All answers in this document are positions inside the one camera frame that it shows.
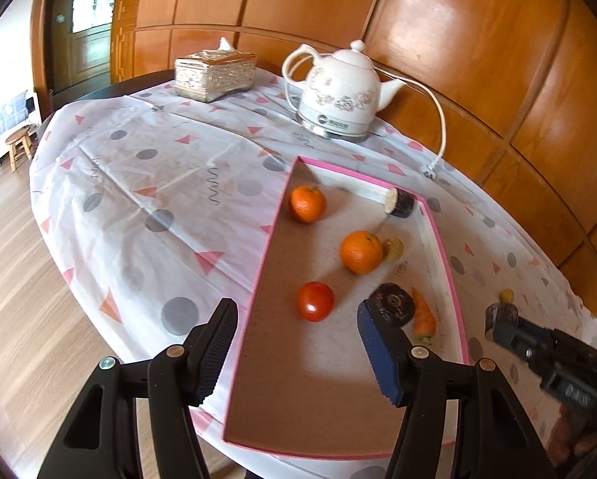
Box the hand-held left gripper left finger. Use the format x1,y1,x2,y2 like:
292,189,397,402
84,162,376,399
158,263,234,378
36,298,239,479

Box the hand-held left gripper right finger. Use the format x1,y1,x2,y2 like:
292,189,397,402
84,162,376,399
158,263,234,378
357,299,549,479

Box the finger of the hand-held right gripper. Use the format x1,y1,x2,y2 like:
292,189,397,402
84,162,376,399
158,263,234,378
493,318,559,367

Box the dark avocado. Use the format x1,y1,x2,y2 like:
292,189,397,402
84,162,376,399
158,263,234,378
484,302,520,341
370,283,417,329

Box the orange carrot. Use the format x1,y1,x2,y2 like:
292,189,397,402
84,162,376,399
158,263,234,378
411,287,438,345

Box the pink-edged cardboard tray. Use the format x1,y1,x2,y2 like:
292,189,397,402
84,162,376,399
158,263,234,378
223,156,471,461

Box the red tomato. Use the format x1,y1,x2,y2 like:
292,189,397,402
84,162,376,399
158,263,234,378
297,281,335,323

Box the large orange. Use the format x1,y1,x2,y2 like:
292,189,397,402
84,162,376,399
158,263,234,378
340,230,384,275

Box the dark root with pale end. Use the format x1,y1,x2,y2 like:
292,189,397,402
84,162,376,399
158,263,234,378
382,187,415,219

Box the small mandarin orange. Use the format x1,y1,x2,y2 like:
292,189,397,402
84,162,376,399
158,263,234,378
287,184,327,224

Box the person's right hand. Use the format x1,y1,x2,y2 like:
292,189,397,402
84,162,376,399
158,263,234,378
550,402,597,469

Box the white ceramic electric kettle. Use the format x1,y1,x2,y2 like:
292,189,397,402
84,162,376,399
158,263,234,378
281,40,409,143

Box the gold ornate tissue box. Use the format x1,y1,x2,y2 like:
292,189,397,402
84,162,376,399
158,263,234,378
173,46,258,104

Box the small wooden stool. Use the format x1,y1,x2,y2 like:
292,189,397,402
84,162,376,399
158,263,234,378
5,127,34,173

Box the wooden glazed door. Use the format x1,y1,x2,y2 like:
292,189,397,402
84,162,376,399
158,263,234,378
44,0,125,93

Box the white kettle power cord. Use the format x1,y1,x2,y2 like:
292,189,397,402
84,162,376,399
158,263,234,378
373,72,451,180

